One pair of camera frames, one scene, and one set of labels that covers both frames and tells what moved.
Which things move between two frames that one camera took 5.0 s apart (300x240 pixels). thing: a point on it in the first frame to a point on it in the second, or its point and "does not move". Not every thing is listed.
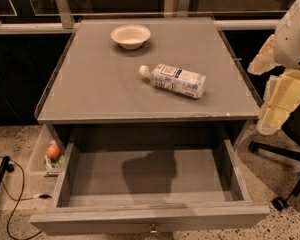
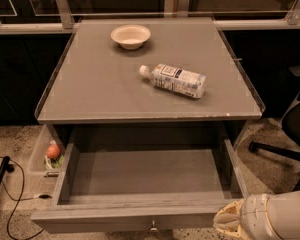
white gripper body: x=292 y=39 to x=253 y=214
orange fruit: x=53 y=151 does not move
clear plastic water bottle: x=176 y=79 does not move
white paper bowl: x=130 y=36 does not move
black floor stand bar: x=6 y=167 does not move
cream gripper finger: x=265 y=59 to x=228 y=219
